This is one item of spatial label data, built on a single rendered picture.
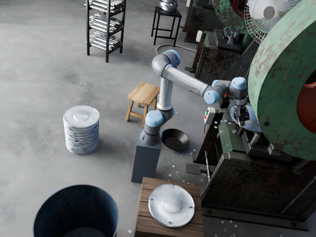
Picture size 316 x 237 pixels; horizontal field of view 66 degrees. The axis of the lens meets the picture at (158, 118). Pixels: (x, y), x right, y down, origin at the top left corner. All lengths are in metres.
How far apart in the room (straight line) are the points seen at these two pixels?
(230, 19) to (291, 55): 1.84
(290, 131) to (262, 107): 0.21
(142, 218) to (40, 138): 1.33
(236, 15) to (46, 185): 2.39
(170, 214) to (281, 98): 0.92
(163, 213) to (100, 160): 0.90
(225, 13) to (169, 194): 1.92
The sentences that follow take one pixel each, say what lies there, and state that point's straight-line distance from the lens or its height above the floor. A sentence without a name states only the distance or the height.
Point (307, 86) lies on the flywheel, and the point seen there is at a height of 1.27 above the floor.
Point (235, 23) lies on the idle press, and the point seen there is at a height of 1.01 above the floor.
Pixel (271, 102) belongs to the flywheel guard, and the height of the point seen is 1.21.
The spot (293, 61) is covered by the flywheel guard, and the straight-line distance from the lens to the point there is 1.05.
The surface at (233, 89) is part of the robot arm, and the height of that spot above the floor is 1.06.
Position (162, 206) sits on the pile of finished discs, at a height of 0.37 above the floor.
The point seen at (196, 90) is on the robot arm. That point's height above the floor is 1.02.
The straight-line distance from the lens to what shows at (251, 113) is 1.83.
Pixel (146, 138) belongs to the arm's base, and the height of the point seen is 0.50.
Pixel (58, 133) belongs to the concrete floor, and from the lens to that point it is 2.50.
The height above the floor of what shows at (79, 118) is 0.34.
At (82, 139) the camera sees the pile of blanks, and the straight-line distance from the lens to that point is 2.15.
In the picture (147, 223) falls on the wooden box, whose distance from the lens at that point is 1.55.
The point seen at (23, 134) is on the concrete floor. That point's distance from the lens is 2.56.
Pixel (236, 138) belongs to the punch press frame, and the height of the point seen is 0.64.
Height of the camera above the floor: 1.73
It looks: 39 degrees down
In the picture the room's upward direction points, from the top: 12 degrees clockwise
